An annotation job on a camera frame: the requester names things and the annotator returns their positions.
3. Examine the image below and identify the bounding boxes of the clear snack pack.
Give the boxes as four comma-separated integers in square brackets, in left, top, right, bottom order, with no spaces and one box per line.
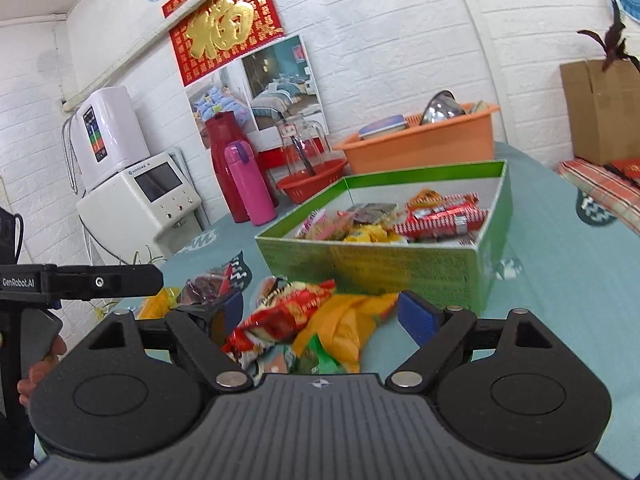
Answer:
[178,264,232,306]

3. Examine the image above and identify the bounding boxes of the person's left hand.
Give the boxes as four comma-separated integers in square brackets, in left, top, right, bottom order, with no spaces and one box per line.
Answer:
[17,335,67,406]

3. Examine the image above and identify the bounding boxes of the green cardboard box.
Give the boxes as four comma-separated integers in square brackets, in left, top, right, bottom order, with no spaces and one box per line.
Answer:
[256,160,513,313]

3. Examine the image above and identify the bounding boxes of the red yellow snack bag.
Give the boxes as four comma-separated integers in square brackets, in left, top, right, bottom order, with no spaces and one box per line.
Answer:
[221,280,336,370]

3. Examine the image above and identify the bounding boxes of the yellow orange snack bag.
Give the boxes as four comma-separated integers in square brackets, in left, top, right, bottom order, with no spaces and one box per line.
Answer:
[291,292,399,374]

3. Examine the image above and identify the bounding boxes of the red white snack bar pack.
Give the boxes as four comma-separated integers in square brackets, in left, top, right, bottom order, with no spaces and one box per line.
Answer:
[393,193,490,240]

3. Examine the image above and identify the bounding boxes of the white water dispenser machine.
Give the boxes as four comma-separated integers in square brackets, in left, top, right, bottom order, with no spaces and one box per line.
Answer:
[77,153,203,266]

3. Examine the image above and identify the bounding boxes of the red plastic basket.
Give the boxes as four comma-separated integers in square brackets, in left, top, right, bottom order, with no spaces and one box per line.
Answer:
[277,158,347,205]

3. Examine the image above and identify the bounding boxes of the pink thermos bottle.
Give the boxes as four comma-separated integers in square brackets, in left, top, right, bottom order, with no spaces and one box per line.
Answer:
[224,141,277,226]

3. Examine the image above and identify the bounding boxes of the orange plastic basin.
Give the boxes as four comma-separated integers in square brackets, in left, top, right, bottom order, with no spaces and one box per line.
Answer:
[334,104,500,174]

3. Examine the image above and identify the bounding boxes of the dark red thermos jug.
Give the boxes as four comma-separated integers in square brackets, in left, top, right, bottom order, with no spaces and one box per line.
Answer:
[205,112,277,223]

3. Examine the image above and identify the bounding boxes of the white water purifier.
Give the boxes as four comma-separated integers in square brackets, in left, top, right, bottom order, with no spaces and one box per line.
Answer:
[70,86,150,192]

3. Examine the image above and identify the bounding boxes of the glass pitcher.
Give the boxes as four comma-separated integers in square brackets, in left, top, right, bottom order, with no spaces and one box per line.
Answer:
[277,115,329,177]

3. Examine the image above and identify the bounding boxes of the stainless steel bowl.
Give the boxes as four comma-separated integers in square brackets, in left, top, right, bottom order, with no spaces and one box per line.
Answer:
[420,90,466,125]

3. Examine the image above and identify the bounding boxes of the plaid bed mat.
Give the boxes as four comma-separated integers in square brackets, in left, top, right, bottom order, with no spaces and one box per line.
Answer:
[558,159,639,234]

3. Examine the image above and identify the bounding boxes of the bedroom photo poster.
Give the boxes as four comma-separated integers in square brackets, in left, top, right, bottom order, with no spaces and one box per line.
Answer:
[186,35,328,152]

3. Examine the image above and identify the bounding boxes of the red envelope packets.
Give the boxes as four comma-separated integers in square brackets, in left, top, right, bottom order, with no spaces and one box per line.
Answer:
[604,158,640,188]

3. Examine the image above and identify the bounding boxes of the brown cardboard box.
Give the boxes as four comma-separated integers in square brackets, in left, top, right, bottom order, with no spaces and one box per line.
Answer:
[560,60,640,166]

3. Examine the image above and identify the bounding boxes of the dark red leaf plant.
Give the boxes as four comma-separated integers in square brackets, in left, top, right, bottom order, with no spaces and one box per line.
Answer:
[577,0,640,73]

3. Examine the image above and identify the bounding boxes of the red fu wall hanging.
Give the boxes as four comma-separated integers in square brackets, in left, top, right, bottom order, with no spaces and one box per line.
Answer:
[169,0,285,86]

